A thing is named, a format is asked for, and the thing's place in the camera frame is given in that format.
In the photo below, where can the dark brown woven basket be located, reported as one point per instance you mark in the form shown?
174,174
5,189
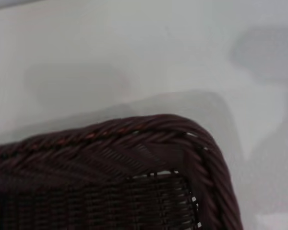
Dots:
91,182

